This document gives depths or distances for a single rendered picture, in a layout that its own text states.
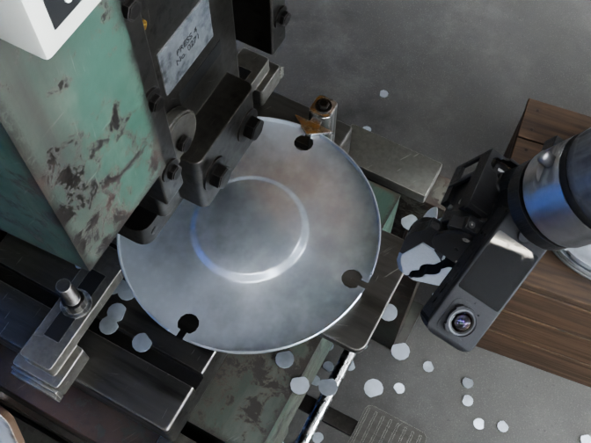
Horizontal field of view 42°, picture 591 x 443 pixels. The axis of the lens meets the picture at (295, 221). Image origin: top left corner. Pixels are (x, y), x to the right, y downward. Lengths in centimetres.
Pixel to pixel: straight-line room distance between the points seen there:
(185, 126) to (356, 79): 132
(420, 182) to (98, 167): 64
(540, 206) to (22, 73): 35
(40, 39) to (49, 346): 58
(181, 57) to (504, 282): 31
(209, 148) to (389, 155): 44
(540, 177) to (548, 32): 160
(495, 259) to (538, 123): 93
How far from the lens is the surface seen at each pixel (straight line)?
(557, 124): 152
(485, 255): 60
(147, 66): 51
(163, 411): 87
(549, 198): 55
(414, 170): 106
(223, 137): 69
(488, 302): 61
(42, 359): 86
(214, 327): 81
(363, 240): 85
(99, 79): 45
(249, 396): 93
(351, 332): 81
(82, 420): 98
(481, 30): 210
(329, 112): 91
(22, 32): 32
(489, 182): 64
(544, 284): 136
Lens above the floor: 154
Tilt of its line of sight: 63 degrees down
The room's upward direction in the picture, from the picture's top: 1 degrees clockwise
